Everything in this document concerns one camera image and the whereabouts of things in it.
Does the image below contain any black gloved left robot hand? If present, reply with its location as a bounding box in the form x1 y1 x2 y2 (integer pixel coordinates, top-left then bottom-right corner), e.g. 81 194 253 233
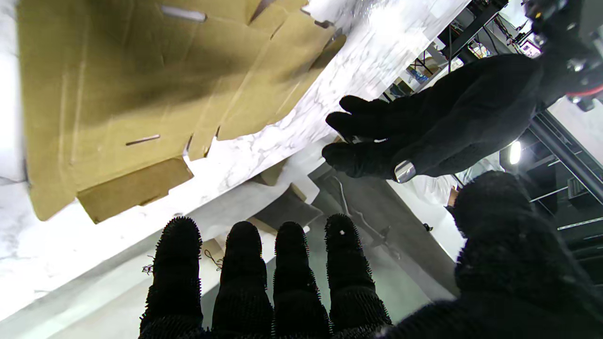
323 53 548 184

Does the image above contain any black metal frame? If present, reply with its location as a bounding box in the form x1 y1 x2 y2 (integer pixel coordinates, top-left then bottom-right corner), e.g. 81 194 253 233
528 112 603 203

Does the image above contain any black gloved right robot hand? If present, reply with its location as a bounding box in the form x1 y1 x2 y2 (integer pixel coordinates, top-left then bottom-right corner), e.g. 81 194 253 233
139 170 603 339

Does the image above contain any brown cardboard box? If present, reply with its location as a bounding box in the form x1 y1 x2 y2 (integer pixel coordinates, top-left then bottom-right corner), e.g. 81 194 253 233
16 0 348 224

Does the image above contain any printed sofa backdrop banner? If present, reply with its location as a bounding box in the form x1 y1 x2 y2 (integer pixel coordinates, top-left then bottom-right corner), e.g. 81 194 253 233
0 137 464 339

